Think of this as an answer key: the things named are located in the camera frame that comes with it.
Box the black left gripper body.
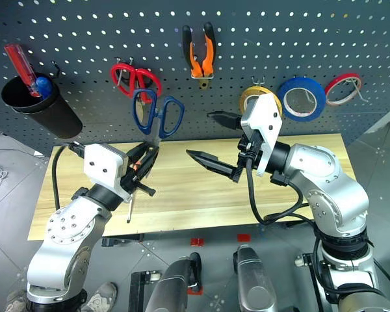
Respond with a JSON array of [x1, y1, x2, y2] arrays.
[[119, 161, 157, 198]]

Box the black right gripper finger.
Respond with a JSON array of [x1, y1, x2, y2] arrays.
[[185, 149, 242, 183], [207, 110, 242, 131]]

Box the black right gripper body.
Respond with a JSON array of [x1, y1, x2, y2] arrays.
[[236, 128, 264, 170]]

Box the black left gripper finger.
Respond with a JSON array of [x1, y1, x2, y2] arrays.
[[126, 141, 151, 163], [133, 145, 160, 180]]

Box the black orange metal-shaft tool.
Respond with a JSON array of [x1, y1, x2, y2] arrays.
[[125, 162, 142, 224]]

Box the yellow tape roll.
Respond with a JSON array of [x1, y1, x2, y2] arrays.
[[239, 84, 283, 116]]

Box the blue tape roll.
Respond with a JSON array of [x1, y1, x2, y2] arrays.
[[277, 77, 327, 123]]

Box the red tape roll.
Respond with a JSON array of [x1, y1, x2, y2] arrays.
[[324, 73, 363, 107]]

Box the dark grey pegboard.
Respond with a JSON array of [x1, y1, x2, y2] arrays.
[[0, 0, 390, 154]]

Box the orange black pliers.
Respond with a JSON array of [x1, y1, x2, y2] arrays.
[[182, 21, 217, 89]]

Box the black plastic cup holder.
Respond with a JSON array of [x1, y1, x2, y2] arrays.
[[1, 71, 84, 140]]

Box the black metal floor stand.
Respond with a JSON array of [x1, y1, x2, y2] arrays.
[[129, 271, 161, 312]]

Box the dark rounded robot leg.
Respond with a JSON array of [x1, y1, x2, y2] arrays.
[[233, 243, 279, 312], [144, 252, 202, 312]]

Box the grey camouflage shoe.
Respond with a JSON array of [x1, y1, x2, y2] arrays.
[[81, 281, 118, 312], [5, 289, 31, 312]]

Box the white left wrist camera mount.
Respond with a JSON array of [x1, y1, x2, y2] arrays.
[[83, 144, 133, 203]]

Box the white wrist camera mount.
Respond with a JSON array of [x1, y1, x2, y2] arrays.
[[240, 93, 283, 177], [83, 144, 133, 203]]

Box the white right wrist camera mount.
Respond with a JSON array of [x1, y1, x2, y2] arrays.
[[240, 93, 283, 177]]

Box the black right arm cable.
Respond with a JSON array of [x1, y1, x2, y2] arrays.
[[245, 159, 316, 226]]

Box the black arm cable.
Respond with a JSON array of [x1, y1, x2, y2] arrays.
[[245, 159, 316, 226], [51, 142, 86, 209]]

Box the blue handled scissors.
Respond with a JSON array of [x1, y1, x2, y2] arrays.
[[132, 88, 185, 144]]

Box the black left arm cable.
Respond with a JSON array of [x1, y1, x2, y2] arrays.
[[51, 142, 86, 209]]

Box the red handled scissors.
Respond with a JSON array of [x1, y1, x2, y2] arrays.
[[110, 62, 163, 105]]

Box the blue handled tool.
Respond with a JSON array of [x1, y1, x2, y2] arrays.
[[34, 75, 55, 101]]

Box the red handled screwdriver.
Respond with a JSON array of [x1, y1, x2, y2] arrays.
[[3, 44, 43, 98]]

